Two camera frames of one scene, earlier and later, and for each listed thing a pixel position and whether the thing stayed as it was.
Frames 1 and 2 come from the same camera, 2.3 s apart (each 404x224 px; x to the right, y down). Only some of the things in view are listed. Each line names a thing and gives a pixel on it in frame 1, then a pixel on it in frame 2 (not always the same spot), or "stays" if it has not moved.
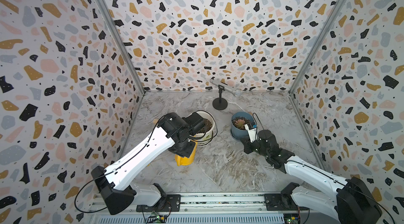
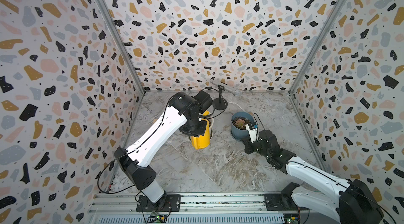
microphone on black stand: (221, 103) stays
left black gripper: (186, 154) to (187, 131)
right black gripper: (246, 148) stays
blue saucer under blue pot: (244, 140) stays
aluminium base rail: (218, 209) stays
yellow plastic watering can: (181, 161) to (202, 141)
